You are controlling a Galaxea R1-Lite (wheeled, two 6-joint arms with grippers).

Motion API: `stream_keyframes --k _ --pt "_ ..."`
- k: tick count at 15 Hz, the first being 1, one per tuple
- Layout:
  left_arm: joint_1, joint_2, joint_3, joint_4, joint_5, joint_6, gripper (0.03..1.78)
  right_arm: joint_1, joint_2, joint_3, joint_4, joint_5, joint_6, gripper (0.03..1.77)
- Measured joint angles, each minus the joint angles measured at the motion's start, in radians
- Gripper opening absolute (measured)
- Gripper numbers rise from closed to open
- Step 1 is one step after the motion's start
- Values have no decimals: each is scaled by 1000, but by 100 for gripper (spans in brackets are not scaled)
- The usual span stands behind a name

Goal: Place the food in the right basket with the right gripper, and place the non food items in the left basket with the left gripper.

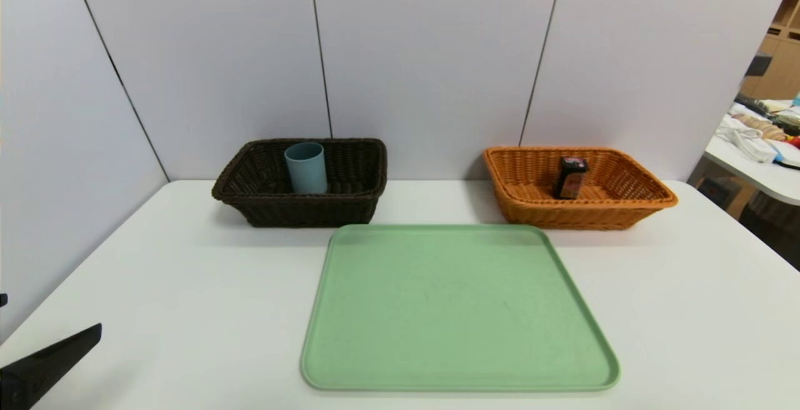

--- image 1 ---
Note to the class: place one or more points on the brown cardboard box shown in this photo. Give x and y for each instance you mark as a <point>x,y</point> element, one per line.
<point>719,192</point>

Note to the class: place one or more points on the white crumpled cloth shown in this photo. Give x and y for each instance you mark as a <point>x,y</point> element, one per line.
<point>747,141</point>

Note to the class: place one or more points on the small black food carton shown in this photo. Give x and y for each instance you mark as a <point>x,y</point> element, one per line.
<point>570,179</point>

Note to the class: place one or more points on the green plastic tray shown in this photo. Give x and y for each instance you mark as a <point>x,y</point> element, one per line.
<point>450,316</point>

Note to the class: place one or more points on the wooden shelf unit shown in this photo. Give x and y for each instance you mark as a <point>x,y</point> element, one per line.
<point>781,66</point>

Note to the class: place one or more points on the beige knitted cloth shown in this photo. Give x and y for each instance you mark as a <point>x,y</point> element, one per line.
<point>759,127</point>

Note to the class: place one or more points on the dark brown wicker basket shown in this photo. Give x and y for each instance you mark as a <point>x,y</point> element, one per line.
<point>300,210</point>

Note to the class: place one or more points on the blue plastic cup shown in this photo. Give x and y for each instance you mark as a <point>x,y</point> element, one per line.
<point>307,172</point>

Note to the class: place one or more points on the orange wicker basket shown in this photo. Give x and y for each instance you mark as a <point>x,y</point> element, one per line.
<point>600,213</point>

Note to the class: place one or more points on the white background table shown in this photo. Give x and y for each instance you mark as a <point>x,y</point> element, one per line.
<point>759,175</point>

